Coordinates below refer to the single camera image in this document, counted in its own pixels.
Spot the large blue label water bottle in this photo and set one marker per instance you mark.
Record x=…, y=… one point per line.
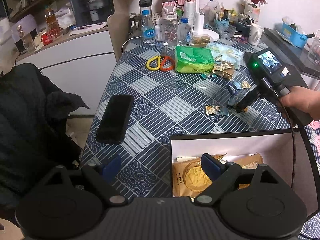
x=148, y=30

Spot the white plastic bag roll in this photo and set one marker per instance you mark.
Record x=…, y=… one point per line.
x=189, y=11

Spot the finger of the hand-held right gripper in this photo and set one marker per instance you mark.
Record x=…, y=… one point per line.
x=246, y=102

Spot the white mug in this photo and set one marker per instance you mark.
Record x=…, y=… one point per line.
x=255, y=33

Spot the white desk lamp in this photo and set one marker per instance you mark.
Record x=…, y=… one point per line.
x=200, y=20

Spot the pile of candy packets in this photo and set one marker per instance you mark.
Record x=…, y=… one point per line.
x=222, y=71

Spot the glass bowl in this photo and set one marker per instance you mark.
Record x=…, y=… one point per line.
x=228, y=32

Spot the floral vase with red flowers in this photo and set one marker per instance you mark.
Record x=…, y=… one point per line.
x=252, y=7

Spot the black jacket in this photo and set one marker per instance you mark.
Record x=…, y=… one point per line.
x=25, y=130

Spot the person's right hand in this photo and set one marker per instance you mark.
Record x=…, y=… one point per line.
x=302, y=100

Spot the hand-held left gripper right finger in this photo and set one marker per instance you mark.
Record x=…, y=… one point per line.
x=208, y=166

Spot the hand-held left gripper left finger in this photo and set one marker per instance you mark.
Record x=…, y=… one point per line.
x=111, y=167

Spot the small blue label water bottle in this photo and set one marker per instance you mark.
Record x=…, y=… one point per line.
x=184, y=33

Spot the gold blue candy packet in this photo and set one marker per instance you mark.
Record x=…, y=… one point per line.
x=231, y=102
x=216, y=110

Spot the clear box of gold chocolates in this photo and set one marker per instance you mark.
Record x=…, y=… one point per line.
x=200, y=41

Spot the clear plastic snack bag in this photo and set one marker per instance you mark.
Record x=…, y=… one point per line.
x=228, y=53

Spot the white cardboard box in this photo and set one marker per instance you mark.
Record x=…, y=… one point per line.
x=225, y=145

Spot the clear jug with white lid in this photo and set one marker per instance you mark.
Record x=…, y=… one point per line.
x=315, y=47

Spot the blue patterned desktop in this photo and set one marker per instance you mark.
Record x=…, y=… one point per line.
x=162, y=100

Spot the brown snack packet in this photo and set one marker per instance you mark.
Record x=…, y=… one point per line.
x=190, y=177

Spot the black smartphone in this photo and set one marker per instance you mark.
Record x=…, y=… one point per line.
x=115, y=118

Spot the black rice cooker box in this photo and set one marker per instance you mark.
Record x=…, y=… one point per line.
x=91, y=5

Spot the blue plastic basket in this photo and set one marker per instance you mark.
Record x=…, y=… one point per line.
x=293, y=35

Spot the green packet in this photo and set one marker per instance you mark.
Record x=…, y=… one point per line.
x=193, y=60

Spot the blue pen holder basket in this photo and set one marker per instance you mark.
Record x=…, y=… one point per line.
x=222, y=25

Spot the yellow orange scissors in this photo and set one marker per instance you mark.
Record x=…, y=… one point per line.
x=160, y=61

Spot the black pen holder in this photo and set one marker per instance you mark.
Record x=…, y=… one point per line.
x=243, y=27

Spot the amber oil bottle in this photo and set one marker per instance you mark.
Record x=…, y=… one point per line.
x=51, y=20

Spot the pink paper note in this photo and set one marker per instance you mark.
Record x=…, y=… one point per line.
x=318, y=143
x=315, y=124

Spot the white counter cabinet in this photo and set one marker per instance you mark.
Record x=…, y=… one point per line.
x=75, y=47

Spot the red can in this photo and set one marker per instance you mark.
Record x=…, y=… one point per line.
x=46, y=38

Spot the small white bottle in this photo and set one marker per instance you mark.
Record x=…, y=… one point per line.
x=158, y=31

